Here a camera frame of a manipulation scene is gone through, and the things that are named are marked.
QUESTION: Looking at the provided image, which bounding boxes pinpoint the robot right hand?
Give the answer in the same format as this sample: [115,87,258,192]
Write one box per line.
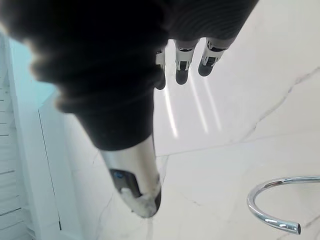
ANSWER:
[0,0,261,218]

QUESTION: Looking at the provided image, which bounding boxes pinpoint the white louvered cabinet door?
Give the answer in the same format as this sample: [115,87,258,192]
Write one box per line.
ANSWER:
[0,32,38,240]

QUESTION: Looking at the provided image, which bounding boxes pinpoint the white cabinet panel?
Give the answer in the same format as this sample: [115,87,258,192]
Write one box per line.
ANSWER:
[7,37,101,240]

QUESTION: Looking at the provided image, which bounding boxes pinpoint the chrome curved faucet spout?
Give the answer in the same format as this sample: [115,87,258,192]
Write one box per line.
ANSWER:
[246,175,320,233]

